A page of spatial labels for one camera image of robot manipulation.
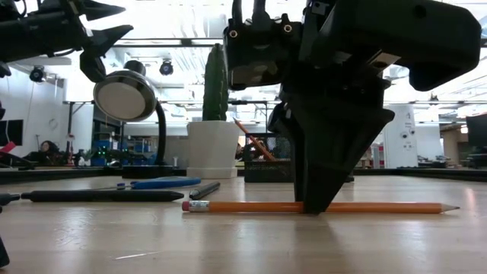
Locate black desk lamp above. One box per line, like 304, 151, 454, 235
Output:
92, 59, 175, 180

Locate green cactus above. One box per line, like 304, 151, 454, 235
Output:
201, 43, 231, 122

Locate white plant pot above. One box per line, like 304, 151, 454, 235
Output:
186, 120, 241, 180

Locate black aluminium rig frame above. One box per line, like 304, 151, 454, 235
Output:
0, 166, 487, 184

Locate black mesh desk organizer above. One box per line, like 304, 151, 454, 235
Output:
243, 132, 355, 183

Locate blue handled scissors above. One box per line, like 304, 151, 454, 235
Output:
91, 175, 202, 191

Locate person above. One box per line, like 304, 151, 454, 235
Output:
23, 139, 64, 167

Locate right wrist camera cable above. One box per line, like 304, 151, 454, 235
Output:
231, 0, 269, 24

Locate black ceiling spotlight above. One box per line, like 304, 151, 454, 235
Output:
29, 65, 46, 84
158, 59, 175, 77

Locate orange pencil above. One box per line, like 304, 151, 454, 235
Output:
232, 116, 278, 161
181, 200, 460, 215

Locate shelf with blue bins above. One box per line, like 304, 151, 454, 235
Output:
91, 132, 153, 167

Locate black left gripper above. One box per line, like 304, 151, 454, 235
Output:
0, 0, 135, 84

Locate black pen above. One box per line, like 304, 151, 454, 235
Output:
0, 193, 21, 207
21, 189, 186, 203
188, 180, 221, 201

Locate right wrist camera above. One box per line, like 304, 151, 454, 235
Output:
223, 13, 305, 91

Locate black wall monitor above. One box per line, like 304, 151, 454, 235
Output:
0, 119, 24, 147

